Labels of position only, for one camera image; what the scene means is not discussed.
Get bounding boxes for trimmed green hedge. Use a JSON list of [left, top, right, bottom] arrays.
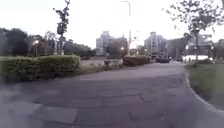
[[0, 54, 82, 83]]

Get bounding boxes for grey paved path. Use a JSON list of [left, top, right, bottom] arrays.
[[0, 61, 224, 128]]

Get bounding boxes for grey tall building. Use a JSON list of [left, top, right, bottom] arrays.
[[143, 31, 168, 56]]

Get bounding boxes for dark round tree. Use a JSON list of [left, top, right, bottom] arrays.
[[105, 37, 130, 60]]

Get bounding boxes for green grass lawn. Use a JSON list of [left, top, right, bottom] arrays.
[[188, 63, 224, 111]]

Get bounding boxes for lit lamp post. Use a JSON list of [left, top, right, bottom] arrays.
[[33, 39, 40, 57]]

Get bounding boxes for dark wood of trees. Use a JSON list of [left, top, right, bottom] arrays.
[[0, 27, 97, 58]]

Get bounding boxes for low building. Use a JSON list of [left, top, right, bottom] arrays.
[[181, 33, 216, 62]]

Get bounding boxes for tall street lamp pole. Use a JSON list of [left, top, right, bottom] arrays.
[[117, 0, 133, 57]]

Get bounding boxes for pale tall building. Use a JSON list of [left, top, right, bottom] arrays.
[[95, 30, 116, 56]]

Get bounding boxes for tall slim tree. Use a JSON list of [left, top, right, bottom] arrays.
[[52, 0, 72, 56]]

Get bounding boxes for pale kerb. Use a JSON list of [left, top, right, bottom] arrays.
[[183, 63, 224, 116]]

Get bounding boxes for thin leafy tree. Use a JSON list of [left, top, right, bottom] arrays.
[[163, 0, 224, 63]]

